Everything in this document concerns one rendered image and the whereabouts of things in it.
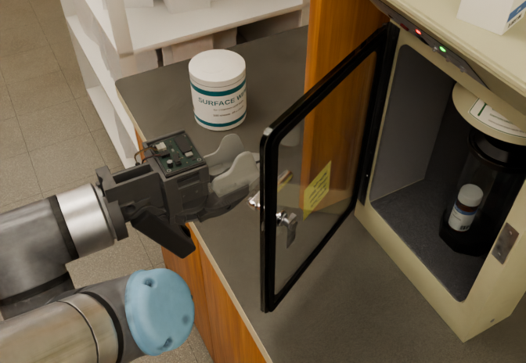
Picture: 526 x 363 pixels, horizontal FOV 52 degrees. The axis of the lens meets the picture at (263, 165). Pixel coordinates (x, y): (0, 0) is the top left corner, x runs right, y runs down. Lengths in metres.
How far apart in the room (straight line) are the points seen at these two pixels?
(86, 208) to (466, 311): 0.63
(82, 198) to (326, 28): 0.45
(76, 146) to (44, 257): 2.21
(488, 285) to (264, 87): 0.80
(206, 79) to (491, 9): 0.75
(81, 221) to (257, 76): 0.96
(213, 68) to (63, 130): 1.75
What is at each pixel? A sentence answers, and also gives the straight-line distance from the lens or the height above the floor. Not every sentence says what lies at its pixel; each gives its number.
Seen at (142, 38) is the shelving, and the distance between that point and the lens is 1.71.
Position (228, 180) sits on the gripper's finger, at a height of 1.33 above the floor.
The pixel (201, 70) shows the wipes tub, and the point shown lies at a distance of 1.24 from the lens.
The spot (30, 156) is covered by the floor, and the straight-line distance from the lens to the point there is 2.83.
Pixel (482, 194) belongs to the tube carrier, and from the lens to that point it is 0.92.
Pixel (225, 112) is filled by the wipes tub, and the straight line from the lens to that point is 1.26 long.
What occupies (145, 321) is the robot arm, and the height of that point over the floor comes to 1.38.
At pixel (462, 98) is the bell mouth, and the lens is 0.81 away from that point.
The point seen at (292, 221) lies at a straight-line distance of 0.76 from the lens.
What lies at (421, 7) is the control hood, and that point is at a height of 1.51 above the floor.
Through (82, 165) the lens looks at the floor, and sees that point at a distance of 2.69.
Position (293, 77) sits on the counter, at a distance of 1.48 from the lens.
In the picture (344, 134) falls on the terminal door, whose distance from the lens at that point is 0.84.
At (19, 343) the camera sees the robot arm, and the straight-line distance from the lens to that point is 0.44.
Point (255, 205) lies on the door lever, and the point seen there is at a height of 1.21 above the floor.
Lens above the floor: 1.80
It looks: 45 degrees down
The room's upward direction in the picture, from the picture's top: straight up
